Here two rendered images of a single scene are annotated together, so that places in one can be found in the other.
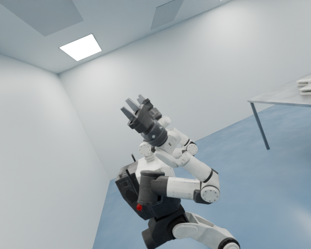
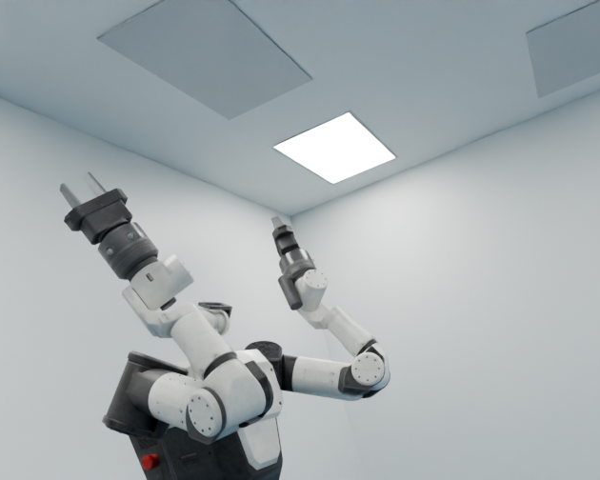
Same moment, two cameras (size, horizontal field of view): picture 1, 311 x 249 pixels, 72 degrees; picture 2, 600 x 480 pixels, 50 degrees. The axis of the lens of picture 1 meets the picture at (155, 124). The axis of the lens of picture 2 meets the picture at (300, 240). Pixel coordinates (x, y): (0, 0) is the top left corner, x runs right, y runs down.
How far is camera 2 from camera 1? 90 cm
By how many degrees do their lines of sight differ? 33
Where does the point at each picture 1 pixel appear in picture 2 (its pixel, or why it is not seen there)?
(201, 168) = (198, 343)
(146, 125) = (98, 226)
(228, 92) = not seen: outside the picture
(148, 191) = (121, 396)
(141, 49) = (517, 152)
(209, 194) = (199, 410)
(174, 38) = not seen: outside the picture
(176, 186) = (167, 389)
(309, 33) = not seen: outside the picture
